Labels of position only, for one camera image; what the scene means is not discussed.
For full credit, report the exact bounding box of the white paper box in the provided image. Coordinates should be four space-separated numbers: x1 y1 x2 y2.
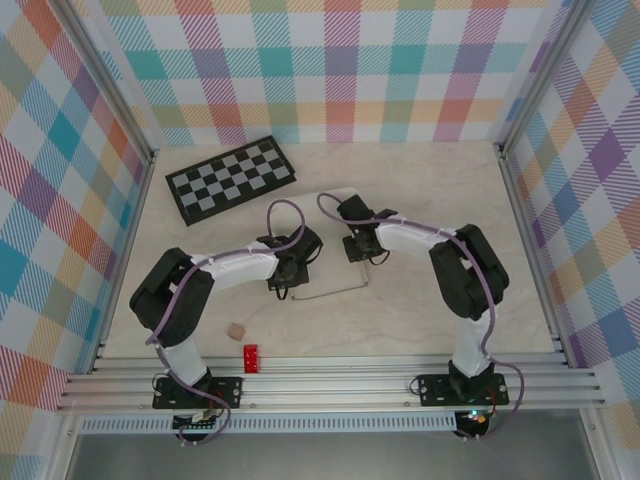
291 185 371 303

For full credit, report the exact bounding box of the black and grey checkerboard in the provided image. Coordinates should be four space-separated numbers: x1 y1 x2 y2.
165 135 299 228

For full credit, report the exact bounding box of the red toy brick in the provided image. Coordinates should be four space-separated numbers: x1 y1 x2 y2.
242 343 262 374

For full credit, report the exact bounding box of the small controller board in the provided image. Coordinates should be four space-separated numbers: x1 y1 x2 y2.
172 408 224 435
455 408 494 437

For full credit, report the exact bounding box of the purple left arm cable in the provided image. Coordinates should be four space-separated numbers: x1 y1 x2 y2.
144 198 307 446

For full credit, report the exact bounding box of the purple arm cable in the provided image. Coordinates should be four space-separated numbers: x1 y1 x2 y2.
316 192 526 444
144 198 307 446

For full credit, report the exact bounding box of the aluminium rail frame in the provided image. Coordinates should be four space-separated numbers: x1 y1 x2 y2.
55 353 609 414

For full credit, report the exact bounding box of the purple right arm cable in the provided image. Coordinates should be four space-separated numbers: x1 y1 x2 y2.
316 192 526 444

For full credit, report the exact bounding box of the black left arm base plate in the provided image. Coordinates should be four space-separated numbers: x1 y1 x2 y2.
152 375 244 410

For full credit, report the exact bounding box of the aluminium side rail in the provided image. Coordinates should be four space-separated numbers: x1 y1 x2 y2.
493 142 575 370
89 149 159 375

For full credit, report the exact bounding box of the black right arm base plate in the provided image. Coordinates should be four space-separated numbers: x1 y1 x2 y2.
417 372 510 407

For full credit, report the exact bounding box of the slotted white cable duct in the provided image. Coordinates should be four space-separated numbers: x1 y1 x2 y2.
79 410 459 435

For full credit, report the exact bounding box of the aluminium corner post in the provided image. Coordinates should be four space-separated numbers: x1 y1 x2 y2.
49 0 160 169
492 0 594 154

